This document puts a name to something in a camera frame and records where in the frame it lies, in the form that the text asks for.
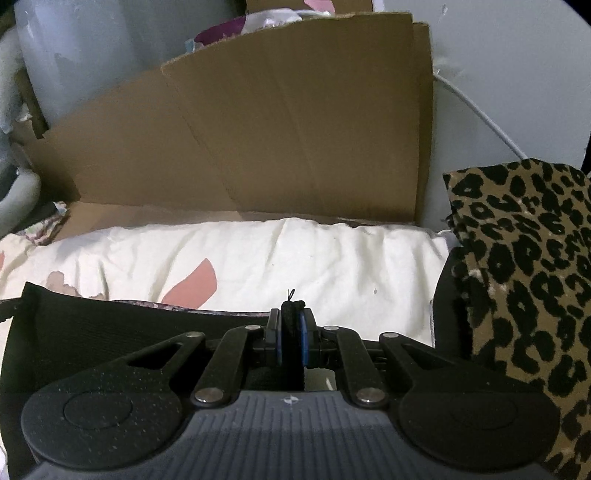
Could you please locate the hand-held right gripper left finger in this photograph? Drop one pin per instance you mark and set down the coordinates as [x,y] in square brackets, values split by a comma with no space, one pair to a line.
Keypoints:
[278,341]

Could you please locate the brown cardboard sheet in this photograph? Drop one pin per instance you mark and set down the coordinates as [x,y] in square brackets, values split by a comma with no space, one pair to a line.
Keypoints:
[277,138]

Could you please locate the small floral cloth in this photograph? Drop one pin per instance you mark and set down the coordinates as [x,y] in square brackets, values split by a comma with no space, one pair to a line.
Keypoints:
[46,228]

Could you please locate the leopard print garment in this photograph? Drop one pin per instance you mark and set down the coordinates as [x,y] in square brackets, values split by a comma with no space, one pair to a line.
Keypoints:
[517,277]

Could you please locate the pink and purple packet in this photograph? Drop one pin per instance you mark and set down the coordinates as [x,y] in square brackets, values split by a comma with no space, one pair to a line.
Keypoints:
[217,34]

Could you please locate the bear print blanket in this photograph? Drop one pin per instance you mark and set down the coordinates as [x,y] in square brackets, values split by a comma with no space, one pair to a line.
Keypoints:
[277,258]

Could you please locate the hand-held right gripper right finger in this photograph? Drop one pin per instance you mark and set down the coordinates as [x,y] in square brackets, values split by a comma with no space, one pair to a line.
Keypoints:
[304,341]

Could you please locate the black shorts with floral trim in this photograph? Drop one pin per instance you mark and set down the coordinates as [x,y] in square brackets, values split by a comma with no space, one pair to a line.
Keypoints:
[92,323]

